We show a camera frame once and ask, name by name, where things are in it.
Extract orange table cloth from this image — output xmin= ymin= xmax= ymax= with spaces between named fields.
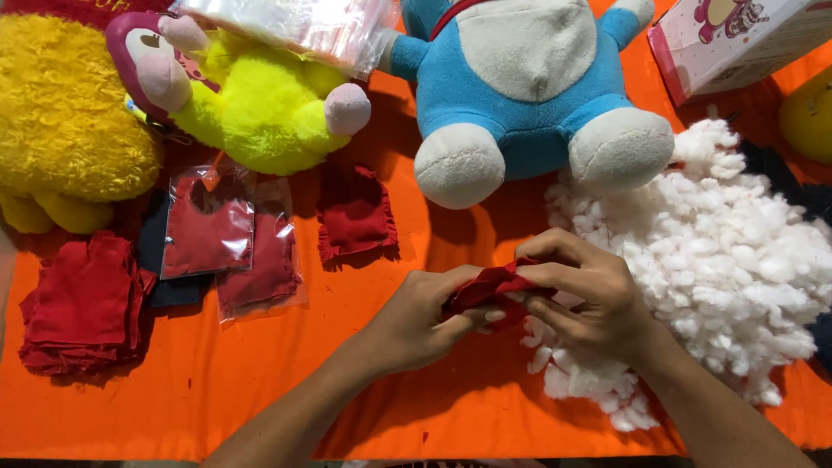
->
xmin=0 ymin=39 xmax=832 ymax=462

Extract person's right hand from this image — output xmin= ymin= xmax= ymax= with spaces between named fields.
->
xmin=506 ymin=227 xmax=654 ymax=368

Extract person's left hand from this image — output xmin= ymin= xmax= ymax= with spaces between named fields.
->
xmin=365 ymin=264 xmax=507 ymax=378

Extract pile of white stuffing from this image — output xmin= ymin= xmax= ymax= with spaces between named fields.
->
xmin=520 ymin=118 xmax=832 ymax=433

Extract yellow round object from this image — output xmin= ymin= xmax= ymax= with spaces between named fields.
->
xmin=779 ymin=65 xmax=832 ymax=165

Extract dark navy fabric piece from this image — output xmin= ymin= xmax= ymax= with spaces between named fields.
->
xmin=136 ymin=190 xmax=212 ymax=309

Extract bagged red fabric pouch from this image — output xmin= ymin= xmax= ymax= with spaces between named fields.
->
xmin=216 ymin=179 xmax=309 ymax=323
xmin=160 ymin=164 xmax=256 ymax=280

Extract blue and white plush toy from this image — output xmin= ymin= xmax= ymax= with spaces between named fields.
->
xmin=378 ymin=0 xmax=677 ymax=210

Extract yellow fluffy plush toy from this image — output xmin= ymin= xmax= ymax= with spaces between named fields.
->
xmin=0 ymin=13 xmax=163 ymax=235

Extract neon yellow plush toy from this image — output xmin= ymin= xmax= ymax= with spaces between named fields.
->
xmin=105 ymin=12 xmax=373 ymax=176

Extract red frilled fabric pouch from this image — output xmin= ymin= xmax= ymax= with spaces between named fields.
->
xmin=316 ymin=166 xmax=399 ymax=263

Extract stack of red fabric squares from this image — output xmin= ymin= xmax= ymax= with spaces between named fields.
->
xmin=18 ymin=231 xmax=157 ymax=378

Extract pink and white cardboard box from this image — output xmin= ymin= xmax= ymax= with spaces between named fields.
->
xmin=647 ymin=0 xmax=832 ymax=107

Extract clear plastic zip bags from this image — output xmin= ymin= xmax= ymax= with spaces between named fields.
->
xmin=175 ymin=0 xmax=400 ymax=80

